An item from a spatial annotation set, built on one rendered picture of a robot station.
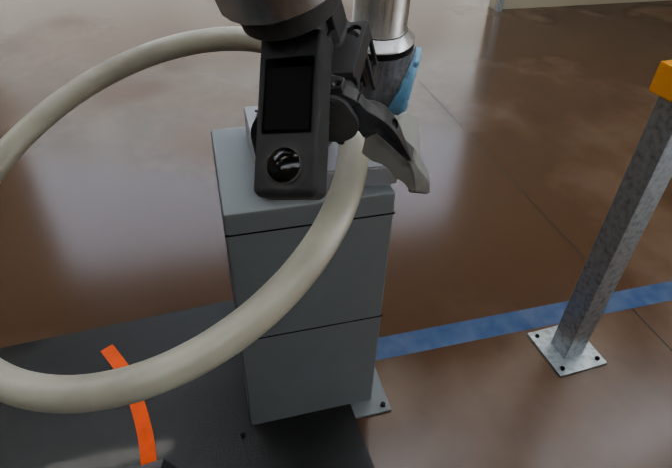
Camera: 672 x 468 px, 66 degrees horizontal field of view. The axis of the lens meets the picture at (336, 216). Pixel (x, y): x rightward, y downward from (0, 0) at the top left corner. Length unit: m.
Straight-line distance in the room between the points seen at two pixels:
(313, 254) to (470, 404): 1.50
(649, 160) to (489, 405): 0.91
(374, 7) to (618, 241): 1.06
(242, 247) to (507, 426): 1.09
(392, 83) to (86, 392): 0.83
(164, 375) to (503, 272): 2.02
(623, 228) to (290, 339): 1.01
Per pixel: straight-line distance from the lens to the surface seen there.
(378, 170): 1.20
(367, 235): 1.26
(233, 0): 0.34
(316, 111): 0.35
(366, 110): 0.39
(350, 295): 1.39
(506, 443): 1.85
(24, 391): 0.51
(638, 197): 1.67
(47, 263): 2.53
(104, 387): 0.46
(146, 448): 1.80
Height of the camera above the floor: 1.54
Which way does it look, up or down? 38 degrees down
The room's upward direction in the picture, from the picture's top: 2 degrees clockwise
